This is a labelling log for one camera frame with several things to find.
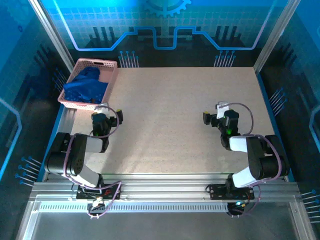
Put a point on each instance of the blue t-shirt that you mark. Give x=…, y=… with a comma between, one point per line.
x=85, y=85

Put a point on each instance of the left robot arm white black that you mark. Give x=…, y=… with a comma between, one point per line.
x=75, y=160

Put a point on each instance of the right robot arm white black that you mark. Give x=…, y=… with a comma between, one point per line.
x=260, y=162

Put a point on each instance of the pink perforated plastic basket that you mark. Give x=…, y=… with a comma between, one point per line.
x=110, y=75

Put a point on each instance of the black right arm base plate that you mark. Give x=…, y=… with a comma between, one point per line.
x=217, y=192

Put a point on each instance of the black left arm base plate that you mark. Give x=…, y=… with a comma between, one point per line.
x=82, y=195

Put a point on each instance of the aluminium extrusion mounting rail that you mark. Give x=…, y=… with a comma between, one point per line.
x=162, y=187

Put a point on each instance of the aluminium frame post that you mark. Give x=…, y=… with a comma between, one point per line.
x=53, y=37
x=275, y=37

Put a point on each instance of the aluminium outer table frame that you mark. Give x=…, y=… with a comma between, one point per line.
x=26, y=225

